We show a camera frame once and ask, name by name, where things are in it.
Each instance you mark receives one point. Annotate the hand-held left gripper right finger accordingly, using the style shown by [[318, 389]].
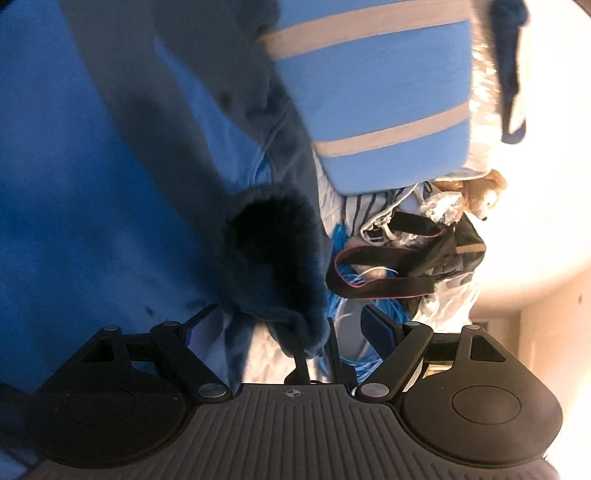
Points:
[[376, 330]]

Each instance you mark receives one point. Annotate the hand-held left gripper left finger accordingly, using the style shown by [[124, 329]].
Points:
[[203, 332]]

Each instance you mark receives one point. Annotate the blue fleece jacket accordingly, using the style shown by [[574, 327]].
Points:
[[115, 184]]

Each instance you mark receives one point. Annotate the clear plastic bag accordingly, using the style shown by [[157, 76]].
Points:
[[455, 300]]

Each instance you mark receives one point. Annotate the black bag with red piping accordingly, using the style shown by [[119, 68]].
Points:
[[443, 249]]

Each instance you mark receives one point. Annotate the white navy striped bag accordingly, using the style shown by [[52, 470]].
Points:
[[374, 212]]

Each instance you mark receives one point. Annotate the brown teddy bear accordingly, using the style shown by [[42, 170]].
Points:
[[480, 194]]

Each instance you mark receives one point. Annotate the blue grey-striped pillow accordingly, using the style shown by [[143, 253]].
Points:
[[378, 83]]

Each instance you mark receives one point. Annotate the silver lace cover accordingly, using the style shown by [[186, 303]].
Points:
[[485, 106]]

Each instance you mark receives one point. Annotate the navy garment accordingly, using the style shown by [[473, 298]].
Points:
[[508, 69]]

